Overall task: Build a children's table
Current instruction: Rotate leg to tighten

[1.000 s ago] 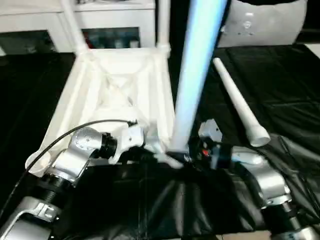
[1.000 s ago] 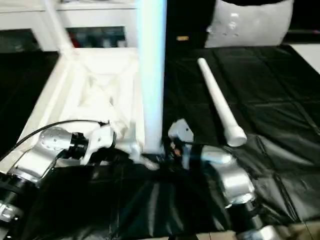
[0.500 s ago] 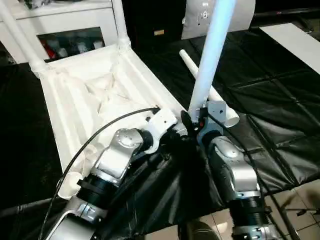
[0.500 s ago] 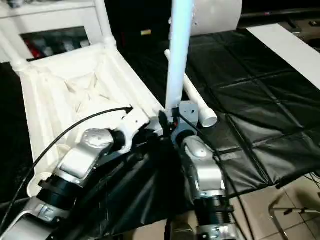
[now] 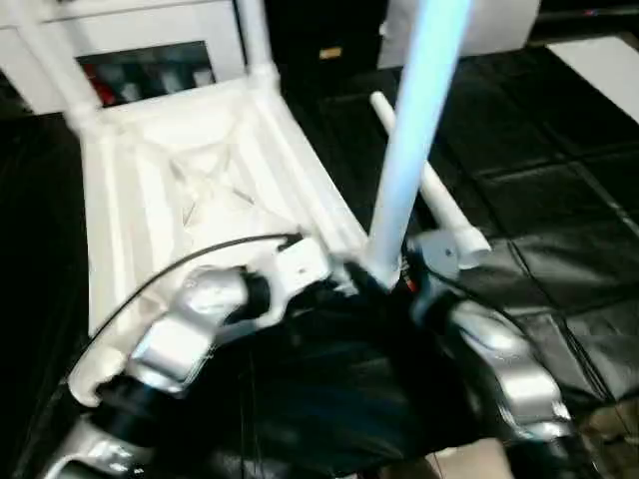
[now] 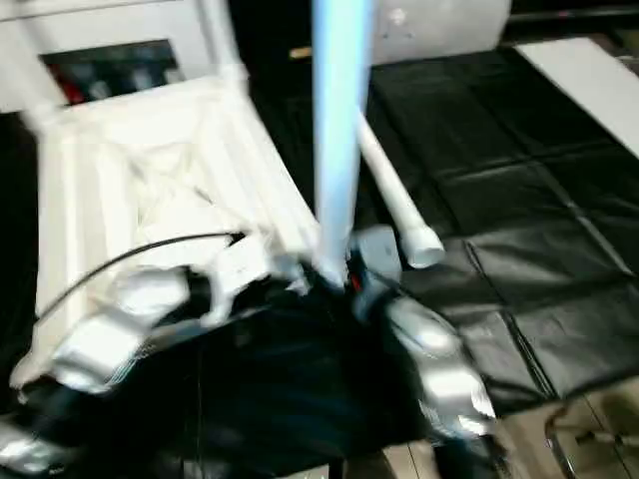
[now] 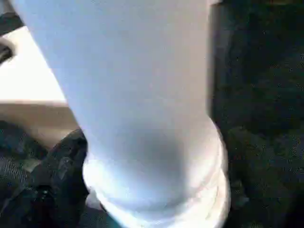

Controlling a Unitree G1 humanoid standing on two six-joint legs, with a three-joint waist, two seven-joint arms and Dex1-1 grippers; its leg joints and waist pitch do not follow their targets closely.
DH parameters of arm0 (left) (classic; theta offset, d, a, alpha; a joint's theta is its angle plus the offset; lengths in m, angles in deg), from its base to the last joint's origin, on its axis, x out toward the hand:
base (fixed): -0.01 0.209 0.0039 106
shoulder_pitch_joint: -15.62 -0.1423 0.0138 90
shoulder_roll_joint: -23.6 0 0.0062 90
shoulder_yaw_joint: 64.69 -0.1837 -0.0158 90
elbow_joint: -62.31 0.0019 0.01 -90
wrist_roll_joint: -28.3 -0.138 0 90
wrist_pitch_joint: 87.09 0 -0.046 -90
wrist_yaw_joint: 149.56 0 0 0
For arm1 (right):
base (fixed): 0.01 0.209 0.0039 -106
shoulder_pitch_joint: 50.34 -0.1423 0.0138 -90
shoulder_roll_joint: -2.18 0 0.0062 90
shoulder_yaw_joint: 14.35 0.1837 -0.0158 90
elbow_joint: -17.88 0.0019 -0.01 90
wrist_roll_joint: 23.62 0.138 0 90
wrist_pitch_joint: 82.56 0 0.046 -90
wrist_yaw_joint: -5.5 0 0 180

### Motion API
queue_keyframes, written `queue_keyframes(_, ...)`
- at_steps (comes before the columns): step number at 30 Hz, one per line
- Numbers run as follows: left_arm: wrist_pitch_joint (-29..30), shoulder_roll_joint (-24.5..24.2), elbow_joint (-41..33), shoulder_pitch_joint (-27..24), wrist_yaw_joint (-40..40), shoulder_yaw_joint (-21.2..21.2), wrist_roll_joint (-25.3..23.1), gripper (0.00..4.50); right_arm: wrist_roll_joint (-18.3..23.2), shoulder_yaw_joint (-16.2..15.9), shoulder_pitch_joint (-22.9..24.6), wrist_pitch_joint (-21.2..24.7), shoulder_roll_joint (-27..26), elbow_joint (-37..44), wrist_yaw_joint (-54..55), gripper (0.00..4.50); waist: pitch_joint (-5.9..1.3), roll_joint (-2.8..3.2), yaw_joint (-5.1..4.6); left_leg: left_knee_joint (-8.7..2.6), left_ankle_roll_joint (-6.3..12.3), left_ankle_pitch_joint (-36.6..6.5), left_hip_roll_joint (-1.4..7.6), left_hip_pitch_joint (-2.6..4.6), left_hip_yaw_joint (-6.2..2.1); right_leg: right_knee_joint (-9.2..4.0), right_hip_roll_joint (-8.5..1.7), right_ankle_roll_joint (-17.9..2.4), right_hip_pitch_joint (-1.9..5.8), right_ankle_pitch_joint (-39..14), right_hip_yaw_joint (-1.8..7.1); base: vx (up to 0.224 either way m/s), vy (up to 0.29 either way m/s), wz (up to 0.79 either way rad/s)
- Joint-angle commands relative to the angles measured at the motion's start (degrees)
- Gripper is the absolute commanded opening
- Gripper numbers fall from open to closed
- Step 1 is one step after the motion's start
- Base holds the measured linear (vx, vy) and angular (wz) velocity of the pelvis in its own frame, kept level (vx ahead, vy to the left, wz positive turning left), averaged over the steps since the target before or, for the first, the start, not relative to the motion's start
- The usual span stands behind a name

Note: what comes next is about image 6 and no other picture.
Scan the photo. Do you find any white plastic table leg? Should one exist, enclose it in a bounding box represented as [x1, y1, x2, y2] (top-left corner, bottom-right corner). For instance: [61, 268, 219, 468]
[308, 0, 374, 291]
[355, 117, 447, 269]
[9, 19, 69, 139]
[196, 0, 252, 97]

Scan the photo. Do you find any white plastic table top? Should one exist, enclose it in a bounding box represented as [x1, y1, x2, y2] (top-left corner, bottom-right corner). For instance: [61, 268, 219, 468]
[9, 74, 321, 391]

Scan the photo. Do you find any black work mat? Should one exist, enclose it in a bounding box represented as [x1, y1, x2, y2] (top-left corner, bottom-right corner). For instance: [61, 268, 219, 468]
[0, 47, 639, 479]

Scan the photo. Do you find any black metal stand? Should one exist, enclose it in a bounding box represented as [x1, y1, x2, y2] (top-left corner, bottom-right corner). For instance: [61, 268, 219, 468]
[545, 397, 639, 479]

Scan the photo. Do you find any black furniture with yellow label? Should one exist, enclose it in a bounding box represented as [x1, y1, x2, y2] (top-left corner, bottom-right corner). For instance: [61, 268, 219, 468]
[229, 0, 320, 86]

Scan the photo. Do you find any white flat board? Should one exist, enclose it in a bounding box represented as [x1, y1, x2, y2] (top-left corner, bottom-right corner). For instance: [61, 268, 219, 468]
[512, 37, 639, 152]

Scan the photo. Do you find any white glass-door cabinet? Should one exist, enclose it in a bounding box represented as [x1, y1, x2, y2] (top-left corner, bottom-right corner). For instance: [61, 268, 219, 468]
[0, 0, 237, 115]

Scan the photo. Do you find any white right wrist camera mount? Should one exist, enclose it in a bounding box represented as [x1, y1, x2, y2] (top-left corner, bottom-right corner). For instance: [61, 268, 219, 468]
[347, 224, 401, 281]

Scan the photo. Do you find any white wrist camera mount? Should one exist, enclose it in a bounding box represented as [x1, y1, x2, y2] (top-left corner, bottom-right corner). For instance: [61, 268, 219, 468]
[347, 224, 401, 281]
[198, 233, 275, 321]

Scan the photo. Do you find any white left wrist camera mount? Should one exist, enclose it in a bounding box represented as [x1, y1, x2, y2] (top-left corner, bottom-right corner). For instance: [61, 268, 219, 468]
[198, 233, 275, 321]

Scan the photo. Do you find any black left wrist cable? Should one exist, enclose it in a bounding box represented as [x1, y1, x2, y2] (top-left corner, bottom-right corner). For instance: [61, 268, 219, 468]
[36, 229, 247, 321]

